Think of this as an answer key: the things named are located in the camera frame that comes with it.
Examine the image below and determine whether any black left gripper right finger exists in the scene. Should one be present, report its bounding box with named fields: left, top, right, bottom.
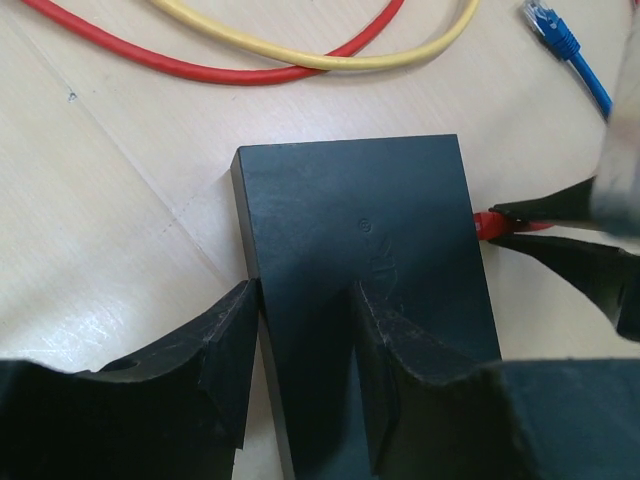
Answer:
left=352, top=283, right=639, bottom=479

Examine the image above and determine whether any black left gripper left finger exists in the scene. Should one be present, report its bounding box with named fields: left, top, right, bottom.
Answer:
left=1, top=280, right=258, bottom=479

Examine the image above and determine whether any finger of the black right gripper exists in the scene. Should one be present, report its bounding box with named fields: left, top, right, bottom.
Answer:
left=489, top=177, right=597, bottom=226
left=490, top=234, right=639, bottom=342

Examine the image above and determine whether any orange-red ethernet cable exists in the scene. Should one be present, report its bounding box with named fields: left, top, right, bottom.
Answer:
left=472, top=210, right=556, bottom=242

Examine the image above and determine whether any long black network switch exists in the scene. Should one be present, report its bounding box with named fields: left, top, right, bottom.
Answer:
left=231, top=134, right=500, bottom=479

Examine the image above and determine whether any yellow ethernet cable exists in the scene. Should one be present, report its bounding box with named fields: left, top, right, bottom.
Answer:
left=149, top=0, right=482, bottom=72

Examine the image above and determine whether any blue ethernet cable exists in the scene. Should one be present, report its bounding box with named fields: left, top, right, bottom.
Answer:
left=520, top=0, right=614, bottom=119

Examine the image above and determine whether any red ethernet cable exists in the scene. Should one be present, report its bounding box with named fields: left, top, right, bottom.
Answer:
left=19, top=0, right=406, bottom=87

